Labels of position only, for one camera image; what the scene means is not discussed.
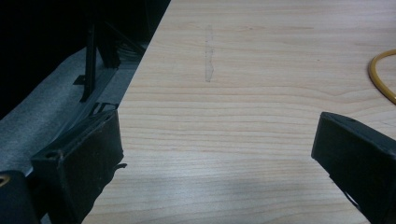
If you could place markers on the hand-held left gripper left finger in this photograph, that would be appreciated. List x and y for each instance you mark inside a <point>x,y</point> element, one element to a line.
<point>79,168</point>

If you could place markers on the black metal stand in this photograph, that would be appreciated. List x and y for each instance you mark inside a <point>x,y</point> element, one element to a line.
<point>91,62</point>

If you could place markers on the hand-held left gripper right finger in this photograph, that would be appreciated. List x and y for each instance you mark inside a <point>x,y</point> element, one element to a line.
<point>358,155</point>

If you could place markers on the clear tape strip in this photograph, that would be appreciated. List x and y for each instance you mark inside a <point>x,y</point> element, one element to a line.
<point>209,56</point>

